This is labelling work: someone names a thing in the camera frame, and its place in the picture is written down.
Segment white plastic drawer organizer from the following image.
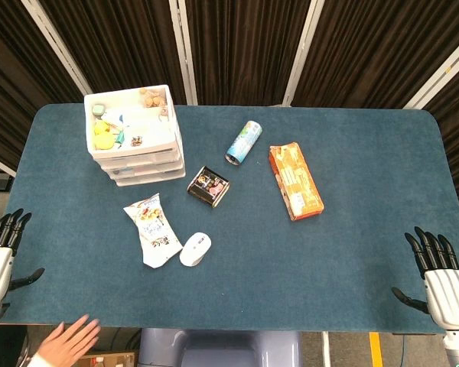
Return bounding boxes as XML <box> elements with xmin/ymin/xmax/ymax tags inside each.
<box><xmin>83</xmin><ymin>84</ymin><xmax>187</xmax><ymax>187</ymax></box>

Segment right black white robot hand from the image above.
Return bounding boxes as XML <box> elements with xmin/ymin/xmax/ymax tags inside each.
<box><xmin>391</xmin><ymin>226</ymin><xmax>459</xmax><ymax>330</ymax></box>

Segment bare human hand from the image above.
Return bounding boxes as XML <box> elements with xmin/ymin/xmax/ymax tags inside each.
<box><xmin>37</xmin><ymin>313</ymin><xmax>102</xmax><ymax>367</ymax></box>

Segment white frame post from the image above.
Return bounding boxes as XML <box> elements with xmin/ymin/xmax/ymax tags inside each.
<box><xmin>168</xmin><ymin>0</ymin><xmax>199</xmax><ymax>106</ymax></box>
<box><xmin>21</xmin><ymin>0</ymin><xmax>91</xmax><ymax>96</ymax></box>
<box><xmin>282</xmin><ymin>0</ymin><xmax>326</xmax><ymax>107</ymax></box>
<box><xmin>402</xmin><ymin>37</ymin><xmax>459</xmax><ymax>111</ymax></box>

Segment white sachet with label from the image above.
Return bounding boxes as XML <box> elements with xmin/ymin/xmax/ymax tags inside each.
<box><xmin>101</xmin><ymin>109</ymin><xmax>125</xmax><ymax>133</ymax></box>

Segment light blue drink can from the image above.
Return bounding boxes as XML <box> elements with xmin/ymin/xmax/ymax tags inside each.
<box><xmin>224</xmin><ymin>120</ymin><xmax>264</xmax><ymax>167</ymax></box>

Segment white computer mouse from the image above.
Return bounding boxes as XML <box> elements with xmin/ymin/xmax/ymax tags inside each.
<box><xmin>178</xmin><ymin>232</ymin><xmax>212</xmax><ymax>268</ymax></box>

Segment orange biscuit box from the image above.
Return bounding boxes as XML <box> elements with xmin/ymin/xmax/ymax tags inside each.
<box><xmin>268</xmin><ymin>141</ymin><xmax>325</xmax><ymax>222</ymax></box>

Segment brown cardboard box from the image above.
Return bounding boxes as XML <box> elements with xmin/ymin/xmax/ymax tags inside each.
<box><xmin>76</xmin><ymin>350</ymin><xmax>138</xmax><ymax>367</ymax></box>

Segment white peanut snack bag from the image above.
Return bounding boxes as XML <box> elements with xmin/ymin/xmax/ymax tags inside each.
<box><xmin>122</xmin><ymin>193</ymin><xmax>184</xmax><ymax>270</ymax></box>

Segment black luncheon meat tin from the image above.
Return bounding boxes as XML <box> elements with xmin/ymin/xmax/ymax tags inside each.
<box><xmin>186</xmin><ymin>165</ymin><xmax>231</xmax><ymax>209</ymax></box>

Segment blue felt table cloth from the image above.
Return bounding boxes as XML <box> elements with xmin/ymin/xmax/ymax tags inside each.
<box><xmin>2</xmin><ymin>103</ymin><xmax>459</xmax><ymax>334</ymax></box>

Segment blue grey robot torso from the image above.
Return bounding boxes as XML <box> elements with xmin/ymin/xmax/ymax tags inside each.
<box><xmin>137</xmin><ymin>327</ymin><xmax>303</xmax><ymax>367</ymax></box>

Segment dark brown curtain panel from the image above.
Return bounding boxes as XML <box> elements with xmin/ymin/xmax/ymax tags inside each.
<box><xmin>184</xmin><ymin>0</ymin><xmax>311</xmax><ymax>107</ymax></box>
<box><xmin>0</xmin><ymin>0</ymin><xmax>84</xmax><ymax>174</ymax></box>
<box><xmin>292</xmin><ymin>0</ymin><xmax>459</xmax><ymax>109</ymax></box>
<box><xmin>424</xmin><ymin>57</ymin><xmax>459</xmax><ymax>235</ymax></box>
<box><xmin>37</xmin><ymin>0</ymin><xmax>187</xmax><ymax>105</ymax></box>

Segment white sleeved human forearm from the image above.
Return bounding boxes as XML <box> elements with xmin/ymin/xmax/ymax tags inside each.
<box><xmin>26</xmin><ymin>352</ymin><xmax>49</xmax><ymax>367</ymax></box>

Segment yellow plastic toy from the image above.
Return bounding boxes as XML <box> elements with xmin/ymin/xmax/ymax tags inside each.
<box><xmin>94</xmin><ymin>134</ymin><xmax>118</xmax><ymax>151</ymax></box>

